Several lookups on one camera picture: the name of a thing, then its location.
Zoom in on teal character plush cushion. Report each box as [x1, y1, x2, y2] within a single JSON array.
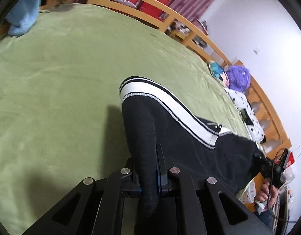
[[208, 61, 230, 88]]

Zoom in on red storage box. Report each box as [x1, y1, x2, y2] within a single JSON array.
[[139, 0, 172, 19]]

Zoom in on black phone on pillow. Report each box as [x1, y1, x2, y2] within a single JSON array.
[[240, 109, 254, 126]]

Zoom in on green fleece bed blanket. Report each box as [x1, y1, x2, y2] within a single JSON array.
[[0, 4, 247, 234]]

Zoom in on light blue towel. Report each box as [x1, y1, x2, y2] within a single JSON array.
[[6, 0, 42, 37]]

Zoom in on black cable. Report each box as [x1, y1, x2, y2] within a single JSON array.
[[266, 147, 298, 223]]

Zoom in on white patterned pillow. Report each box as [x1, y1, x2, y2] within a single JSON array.
[[224, 88, 265, 143]]

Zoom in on wooden bed frame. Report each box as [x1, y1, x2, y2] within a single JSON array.
[[0, 0, 292, 212]]

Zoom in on person's right hand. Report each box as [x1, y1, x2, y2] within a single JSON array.
[[254, 179, 278, 211]]

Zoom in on purple plush toy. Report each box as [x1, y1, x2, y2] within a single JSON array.
[[226, 65, 251, 92]]

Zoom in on black pants with white stripe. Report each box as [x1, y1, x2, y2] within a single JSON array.
[[119, 76, 263, 213]]

